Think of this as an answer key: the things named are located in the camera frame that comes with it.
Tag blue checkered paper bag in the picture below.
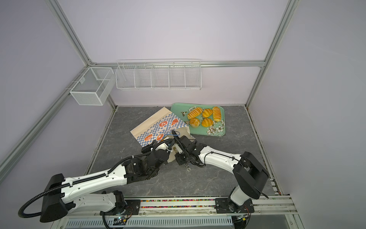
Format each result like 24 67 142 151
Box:
131 107 192 147

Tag orange round fake bread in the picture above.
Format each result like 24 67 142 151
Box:
202 108 213 118

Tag ridged yellow fake bread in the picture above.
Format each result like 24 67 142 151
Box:
212 106 222 122

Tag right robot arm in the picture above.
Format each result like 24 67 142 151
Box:
173 136 269 214

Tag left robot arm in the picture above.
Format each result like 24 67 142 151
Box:
18 138 175 222

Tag flaky pastry fake bread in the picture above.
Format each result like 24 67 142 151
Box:
189 118 201 128

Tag small yellow fake bread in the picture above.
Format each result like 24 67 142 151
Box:
201 118 214 127

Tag green floral tray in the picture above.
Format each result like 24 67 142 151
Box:
171 103 226 136

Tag small white mesh basket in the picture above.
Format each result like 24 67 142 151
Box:
70 67 115 106

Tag long white wire basket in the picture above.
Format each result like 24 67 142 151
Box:
115 59 202 90

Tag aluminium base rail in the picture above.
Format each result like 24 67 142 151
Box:
52 193 304 229

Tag aluminium frame posts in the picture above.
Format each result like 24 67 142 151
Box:
1 1 299 182

